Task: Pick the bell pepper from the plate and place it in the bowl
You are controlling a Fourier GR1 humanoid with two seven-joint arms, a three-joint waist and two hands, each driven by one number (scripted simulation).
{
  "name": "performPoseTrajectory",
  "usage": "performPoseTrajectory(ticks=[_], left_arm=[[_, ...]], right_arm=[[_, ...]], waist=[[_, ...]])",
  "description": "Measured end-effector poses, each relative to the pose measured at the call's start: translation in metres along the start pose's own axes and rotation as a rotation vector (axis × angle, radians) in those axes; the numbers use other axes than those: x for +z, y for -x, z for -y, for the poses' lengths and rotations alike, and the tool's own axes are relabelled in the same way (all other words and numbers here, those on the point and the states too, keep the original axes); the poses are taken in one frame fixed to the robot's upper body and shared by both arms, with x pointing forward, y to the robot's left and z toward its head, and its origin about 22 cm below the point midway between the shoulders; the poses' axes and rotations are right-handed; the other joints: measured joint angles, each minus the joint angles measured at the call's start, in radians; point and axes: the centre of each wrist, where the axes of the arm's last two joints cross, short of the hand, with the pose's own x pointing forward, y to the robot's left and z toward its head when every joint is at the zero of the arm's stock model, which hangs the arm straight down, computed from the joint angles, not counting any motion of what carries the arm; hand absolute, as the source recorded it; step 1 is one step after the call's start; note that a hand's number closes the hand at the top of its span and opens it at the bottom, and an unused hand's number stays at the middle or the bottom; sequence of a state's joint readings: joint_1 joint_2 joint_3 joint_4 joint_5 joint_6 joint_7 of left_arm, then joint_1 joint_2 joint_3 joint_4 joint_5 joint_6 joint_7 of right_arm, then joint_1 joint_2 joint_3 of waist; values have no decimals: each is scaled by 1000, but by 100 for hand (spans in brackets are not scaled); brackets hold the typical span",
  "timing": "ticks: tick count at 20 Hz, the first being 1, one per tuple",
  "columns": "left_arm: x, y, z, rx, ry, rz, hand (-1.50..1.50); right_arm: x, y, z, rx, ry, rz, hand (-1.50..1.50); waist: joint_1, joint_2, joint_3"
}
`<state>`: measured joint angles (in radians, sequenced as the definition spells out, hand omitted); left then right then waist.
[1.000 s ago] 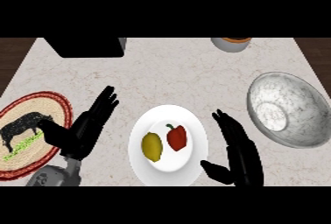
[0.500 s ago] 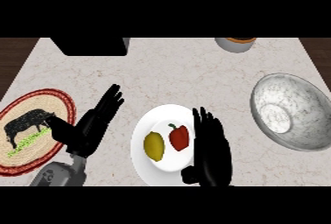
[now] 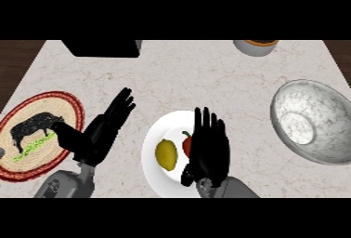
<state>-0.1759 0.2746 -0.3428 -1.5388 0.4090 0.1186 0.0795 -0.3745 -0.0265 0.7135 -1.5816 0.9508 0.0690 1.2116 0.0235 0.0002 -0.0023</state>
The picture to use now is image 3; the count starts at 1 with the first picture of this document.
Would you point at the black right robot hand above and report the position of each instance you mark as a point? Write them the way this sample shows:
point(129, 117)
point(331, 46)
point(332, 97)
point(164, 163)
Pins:
point(210, 148)

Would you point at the grey cup with orange rim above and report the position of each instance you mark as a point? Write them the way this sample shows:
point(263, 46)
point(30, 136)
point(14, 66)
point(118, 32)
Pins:
point(256, 48)

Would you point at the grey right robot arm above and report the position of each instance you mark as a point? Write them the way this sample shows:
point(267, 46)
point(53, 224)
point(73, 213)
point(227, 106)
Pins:
point(226, 188)

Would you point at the white round plate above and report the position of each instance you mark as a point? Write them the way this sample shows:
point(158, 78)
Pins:
point(158, 158)

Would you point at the round woven placemat with cow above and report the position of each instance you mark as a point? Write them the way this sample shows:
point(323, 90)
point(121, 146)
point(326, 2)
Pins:
point(36, 136)

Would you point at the white marble bowl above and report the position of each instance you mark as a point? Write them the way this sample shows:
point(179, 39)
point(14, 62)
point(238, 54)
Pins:
point(316, 121)

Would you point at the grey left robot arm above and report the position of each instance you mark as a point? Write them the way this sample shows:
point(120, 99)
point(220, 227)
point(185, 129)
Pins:
point(68, 182)

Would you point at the black box appliance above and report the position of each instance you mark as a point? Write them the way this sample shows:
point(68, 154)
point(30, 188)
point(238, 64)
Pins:
point(102, 48)

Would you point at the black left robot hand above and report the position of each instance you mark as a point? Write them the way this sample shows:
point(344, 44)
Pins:
point(98, 136)

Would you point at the yellow lemon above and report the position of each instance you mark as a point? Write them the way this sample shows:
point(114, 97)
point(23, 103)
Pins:
point(166, 154)

